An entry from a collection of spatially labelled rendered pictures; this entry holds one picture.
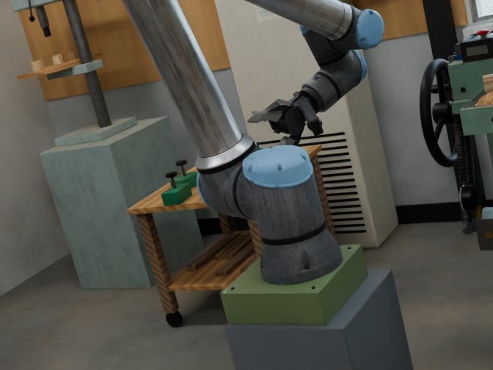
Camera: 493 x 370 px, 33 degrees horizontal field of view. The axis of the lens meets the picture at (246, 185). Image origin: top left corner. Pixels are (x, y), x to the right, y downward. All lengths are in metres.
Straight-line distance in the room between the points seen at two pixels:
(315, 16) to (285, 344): 0.73
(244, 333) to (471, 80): 0.81
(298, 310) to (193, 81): 0.55
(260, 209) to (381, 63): 2.03
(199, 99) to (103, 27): 2.63
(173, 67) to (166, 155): 2.24
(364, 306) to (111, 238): 2.26
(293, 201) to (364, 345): 0.35
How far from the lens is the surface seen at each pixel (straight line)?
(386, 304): 1.97
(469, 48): 2.08
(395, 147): 3.84
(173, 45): 1.84
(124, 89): 4.49
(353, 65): 2.14
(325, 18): 1.93
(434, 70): 2.21
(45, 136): 4.82
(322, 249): 1.84
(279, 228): 1.81
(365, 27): 1.98
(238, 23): 3.67
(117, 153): 3.80
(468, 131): 1.88
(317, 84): 2.09
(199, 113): 1.88
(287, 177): 1.78
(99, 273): 4.10
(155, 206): 3.18
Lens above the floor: 1.30
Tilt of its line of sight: 14 degrees down
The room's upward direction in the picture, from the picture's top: 14 degrees counter-clockwise
